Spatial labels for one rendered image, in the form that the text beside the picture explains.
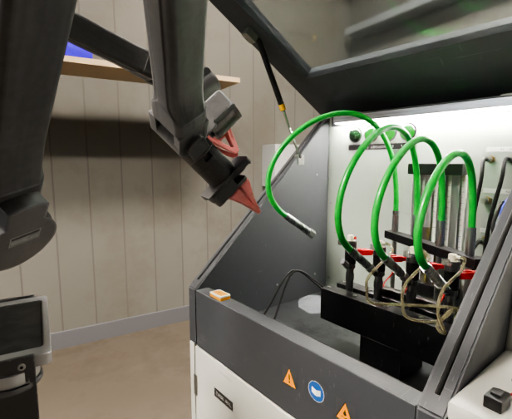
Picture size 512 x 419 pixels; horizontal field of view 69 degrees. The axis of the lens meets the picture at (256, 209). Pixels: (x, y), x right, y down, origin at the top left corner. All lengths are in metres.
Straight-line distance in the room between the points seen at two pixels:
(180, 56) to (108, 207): 2.46
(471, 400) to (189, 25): 0.58
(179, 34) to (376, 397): 0.58
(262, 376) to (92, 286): 2.21
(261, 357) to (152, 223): 2.19
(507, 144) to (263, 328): 0.71
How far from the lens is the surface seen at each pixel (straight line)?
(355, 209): 1.27
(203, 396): 1.15
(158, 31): 0.42
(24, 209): 0.40
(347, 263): 0.94
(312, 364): 0.75
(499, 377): 0.70
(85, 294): 2.97
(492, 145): 1.08
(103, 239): 2.89
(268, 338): 0.82
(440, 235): 0.95
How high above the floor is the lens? 1.29
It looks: 7 degrees down
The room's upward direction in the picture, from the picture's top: straight up
